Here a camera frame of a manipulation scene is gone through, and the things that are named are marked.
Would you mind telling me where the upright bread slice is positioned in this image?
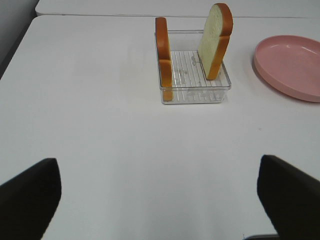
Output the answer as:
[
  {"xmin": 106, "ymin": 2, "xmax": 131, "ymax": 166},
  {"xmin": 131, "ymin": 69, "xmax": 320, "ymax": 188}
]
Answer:
[{"xmin": 197, "ymin": 3, "xmax": 233, "ymax": 81}]

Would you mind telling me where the clear plastic bread tray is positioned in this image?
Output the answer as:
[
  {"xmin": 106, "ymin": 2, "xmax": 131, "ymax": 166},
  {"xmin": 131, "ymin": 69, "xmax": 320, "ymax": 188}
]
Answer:
[{"xmin": 159, "ymin": 30, "xmax": 232, "ymax": 105}]

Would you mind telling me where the pink round plate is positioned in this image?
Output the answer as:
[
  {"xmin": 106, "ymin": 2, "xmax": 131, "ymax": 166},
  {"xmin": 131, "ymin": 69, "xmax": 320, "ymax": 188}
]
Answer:
[{"xmin": 253, "ymin": 35, "xmax": 320, "ymax": 103}]

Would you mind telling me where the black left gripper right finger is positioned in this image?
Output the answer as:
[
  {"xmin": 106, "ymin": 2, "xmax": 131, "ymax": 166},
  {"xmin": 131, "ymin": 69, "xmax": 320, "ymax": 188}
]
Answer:
[{"xmin": 257, "ymin": 155, "xmax": 320, "ymax": 240}]

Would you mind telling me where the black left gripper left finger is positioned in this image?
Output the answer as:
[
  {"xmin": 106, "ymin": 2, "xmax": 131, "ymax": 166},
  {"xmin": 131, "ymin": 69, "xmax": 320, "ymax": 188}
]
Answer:
[{"xmin": 0, "ymin": 158, "xmax": 62, "ymax": 240}]

